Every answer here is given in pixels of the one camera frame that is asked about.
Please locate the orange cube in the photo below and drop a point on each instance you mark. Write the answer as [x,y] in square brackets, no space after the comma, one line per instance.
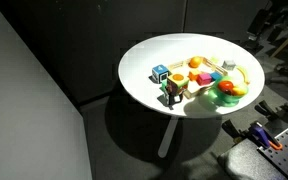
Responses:
[194,75]

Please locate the dark green cube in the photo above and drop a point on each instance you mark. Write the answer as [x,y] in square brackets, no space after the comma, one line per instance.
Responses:
[164,85]

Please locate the blue number cube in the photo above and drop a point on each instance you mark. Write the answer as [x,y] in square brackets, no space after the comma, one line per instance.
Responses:
[160,72]

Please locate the multicolour cube toy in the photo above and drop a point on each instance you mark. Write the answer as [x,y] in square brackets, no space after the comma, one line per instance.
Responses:
[176,85]

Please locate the pink cube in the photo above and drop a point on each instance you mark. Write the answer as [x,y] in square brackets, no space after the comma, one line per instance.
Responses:
[204,79]

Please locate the small blue cube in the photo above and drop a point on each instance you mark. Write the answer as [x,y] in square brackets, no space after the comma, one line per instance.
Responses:
[216,76]

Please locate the grey cube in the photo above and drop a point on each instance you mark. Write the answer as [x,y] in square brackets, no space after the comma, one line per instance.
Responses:
[229,65]

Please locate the white table leg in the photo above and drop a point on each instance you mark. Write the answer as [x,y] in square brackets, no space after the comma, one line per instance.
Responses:
[167,137]

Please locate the wooden tray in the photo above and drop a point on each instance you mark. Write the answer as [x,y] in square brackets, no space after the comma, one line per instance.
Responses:
[197,89]

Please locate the orange fruit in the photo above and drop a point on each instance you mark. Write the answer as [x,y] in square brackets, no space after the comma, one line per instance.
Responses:
[195,62]

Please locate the red tomato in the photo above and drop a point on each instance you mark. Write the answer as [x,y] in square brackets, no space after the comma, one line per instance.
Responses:
[225,86]

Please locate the green bowl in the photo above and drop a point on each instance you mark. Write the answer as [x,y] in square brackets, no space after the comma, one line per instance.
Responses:
[229,97]

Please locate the yellow fruit in bowl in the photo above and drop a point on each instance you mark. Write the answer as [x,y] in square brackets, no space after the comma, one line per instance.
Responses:
[240,90]

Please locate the yellow banana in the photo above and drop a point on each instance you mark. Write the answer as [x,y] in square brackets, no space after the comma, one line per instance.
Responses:
[245,74]

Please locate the grey pad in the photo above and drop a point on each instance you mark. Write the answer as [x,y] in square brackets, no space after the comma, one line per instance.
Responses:
[244,161]

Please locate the purple clamp orange tip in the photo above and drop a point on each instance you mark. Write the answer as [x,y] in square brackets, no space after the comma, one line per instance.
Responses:
[262,135]

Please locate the black chair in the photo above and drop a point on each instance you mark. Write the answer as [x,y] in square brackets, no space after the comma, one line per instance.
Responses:
[262,23]

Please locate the dark perforated mounting board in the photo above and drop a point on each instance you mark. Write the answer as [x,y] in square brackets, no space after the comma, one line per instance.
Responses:
[285,150]

